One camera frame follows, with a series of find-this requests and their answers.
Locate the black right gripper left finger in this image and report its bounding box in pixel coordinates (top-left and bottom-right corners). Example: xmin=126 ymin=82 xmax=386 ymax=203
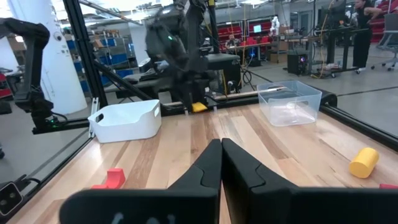
xmin=58 ymin=138 xmax=223 ymax=224

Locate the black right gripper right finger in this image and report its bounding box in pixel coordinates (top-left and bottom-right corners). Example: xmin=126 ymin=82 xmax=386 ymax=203
xmin=221 ymin=138 xmax=398 ymax=224

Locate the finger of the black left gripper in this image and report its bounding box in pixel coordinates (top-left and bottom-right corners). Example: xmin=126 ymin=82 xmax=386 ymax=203
xmin=201 ymin=90 xmax=216 ymax=107
xmin=182 ymin=90 xmax=195 ymax=111

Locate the yellow cube block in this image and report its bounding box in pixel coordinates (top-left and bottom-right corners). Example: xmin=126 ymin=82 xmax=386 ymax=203
xmin=191 ymin=101 xmax=208 ymax=113

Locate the orange arch block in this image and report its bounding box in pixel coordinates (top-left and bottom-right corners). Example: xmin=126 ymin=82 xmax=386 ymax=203
xmin=90 ymin=167 xmax=126 ymax=190

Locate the yellow cylinder block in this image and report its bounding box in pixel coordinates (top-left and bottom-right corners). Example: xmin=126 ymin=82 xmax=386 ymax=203
xmin=348 ymin=147 xmax=380 ymax=179

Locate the person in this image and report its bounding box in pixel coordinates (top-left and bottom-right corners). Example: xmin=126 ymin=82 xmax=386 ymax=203
xmin=352 ymin=0 xmax=384 ymax=75
xmin=224 ymin=33 xmax=242 ymax=48

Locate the red storage shelving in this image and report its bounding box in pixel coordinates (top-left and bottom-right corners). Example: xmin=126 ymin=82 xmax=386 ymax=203
xmin=217 ymin=17 xmax=274 ymax=44

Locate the white plastic bin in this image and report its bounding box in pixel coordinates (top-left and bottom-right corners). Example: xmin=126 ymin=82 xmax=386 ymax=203
xmin=87 ymin=99 xmax=162 ymax=144

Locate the cardboard box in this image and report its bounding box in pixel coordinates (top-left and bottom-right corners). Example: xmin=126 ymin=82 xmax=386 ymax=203
xmin=269 ymin=40 xmax=290 ymax=65

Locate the clear plastic bin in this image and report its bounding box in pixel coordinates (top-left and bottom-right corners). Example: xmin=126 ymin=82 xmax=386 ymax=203
xmin=256 ymin=80 xmax=323 ymax=128

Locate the shelf with blue bins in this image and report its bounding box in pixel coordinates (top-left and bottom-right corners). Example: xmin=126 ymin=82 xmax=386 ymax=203
xmin=65 ymin=29 xmax=137 ymax=93

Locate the small black computer tower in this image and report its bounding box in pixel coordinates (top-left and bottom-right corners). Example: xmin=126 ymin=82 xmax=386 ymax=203
xmin=286 ymin=50 xmax=309 ymax=76

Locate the white humanoid figure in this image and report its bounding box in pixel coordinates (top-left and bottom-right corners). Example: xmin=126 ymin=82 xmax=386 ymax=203
xmin=269 ymin=15 xmax=280 ymax=37

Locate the white round pillar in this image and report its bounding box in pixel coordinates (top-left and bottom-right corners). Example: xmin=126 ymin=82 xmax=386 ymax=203
xmin=6 ymin=0 xmax=88 ymax=115

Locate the black standing desk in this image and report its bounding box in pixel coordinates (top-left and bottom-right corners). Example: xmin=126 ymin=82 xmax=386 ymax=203
xmin=313 ymin=26 xmax=371 ymax=78

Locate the black computer monitor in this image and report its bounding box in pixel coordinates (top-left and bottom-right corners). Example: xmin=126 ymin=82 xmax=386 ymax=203
xmin=320 ymin=0 xmax=348 ymax=29

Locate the grey office chair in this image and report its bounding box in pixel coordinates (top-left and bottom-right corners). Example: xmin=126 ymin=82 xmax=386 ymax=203
xmin=370 ymin=12 xmax=398 ymax=72

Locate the black aluminium table frame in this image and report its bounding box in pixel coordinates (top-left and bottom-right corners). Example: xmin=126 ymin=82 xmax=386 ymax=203
xmin=0 ymin=0 xmax=398 ymax=224

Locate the small black camera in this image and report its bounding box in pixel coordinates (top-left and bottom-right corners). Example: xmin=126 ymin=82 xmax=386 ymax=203
xmin=0 ymin=182 xmax=24 ymax=216

